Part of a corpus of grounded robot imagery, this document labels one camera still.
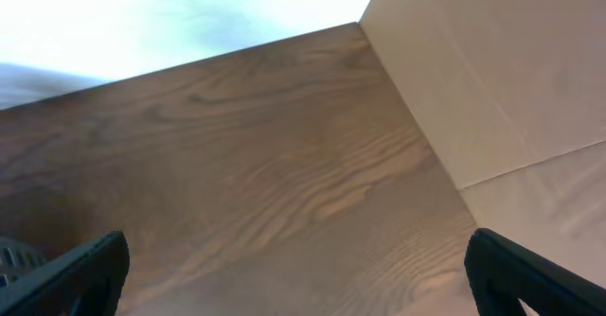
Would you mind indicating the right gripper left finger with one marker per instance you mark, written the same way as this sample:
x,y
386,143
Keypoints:
x,y
86,280

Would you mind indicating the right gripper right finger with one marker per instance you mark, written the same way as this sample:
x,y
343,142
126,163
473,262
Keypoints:
x,y
504,276

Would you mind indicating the grey plastic basket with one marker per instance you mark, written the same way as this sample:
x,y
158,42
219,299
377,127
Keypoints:
x,y
17,260

